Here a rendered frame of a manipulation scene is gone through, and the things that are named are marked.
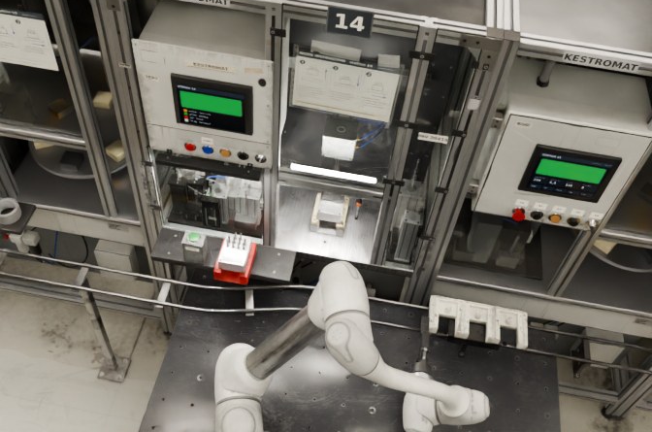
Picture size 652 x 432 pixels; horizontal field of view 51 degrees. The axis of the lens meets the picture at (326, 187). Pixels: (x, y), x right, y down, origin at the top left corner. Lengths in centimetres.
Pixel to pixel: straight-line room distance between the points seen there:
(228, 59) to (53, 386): 202
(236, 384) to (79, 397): 126
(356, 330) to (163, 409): 98
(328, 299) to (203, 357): 86
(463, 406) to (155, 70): 142
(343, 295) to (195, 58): 81
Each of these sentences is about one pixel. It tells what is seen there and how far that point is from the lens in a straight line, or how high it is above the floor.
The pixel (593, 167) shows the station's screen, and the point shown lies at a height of 166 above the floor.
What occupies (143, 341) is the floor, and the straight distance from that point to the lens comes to 356.
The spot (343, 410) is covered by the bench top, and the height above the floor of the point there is 68.
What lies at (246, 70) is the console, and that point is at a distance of 205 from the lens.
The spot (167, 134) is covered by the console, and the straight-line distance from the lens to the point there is 234.
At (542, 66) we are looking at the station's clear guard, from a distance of 198.
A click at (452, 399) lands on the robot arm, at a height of 107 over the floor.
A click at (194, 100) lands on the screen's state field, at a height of 166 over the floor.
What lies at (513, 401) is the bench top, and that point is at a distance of 279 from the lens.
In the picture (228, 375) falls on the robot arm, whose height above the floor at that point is 93.
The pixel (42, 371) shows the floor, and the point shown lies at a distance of 360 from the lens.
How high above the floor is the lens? 311
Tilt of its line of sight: 50 degrees down
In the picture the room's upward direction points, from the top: 6 degrees clockwise
